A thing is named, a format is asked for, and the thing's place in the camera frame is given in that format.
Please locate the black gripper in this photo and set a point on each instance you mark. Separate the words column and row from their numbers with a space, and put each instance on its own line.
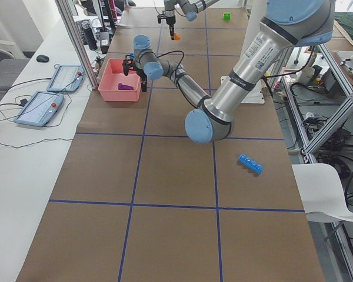
column 170, row 20
column 140, row 73

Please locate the orange block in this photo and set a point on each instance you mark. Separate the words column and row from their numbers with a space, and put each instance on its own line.
column 176, row 37

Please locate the purple block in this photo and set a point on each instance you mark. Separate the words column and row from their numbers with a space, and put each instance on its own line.
column 122, row 86

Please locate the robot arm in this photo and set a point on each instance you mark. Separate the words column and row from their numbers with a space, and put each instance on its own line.
column 190, row 10
column 284, row 24

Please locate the pink plastic box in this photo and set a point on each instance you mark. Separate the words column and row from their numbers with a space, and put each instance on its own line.
column 115, row 86

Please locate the black water bottle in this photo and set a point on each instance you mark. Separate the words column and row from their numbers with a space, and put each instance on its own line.
column 89, row 36

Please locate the green block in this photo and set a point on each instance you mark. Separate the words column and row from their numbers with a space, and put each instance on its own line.
column 226, row 16

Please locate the far blue teach pendant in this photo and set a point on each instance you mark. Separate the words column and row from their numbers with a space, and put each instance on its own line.
column 67, row 78

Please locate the blue teach pendant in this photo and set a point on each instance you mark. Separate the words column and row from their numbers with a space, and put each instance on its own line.
column 67, row 78
column 40, row 109

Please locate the black computer mouse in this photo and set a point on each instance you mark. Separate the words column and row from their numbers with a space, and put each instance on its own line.
column 42, row 58

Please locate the near blue teach pendant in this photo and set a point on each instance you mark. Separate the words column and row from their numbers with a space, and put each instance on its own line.
column 40, row 109

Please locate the long blue studded block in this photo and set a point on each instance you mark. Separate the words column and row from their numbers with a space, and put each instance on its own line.
column 250, row 164

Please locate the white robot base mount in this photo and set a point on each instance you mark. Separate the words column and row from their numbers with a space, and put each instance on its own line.
column 253, row 94

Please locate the aluminium frame rack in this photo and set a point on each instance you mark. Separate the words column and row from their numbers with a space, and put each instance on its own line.
column 335, row 250

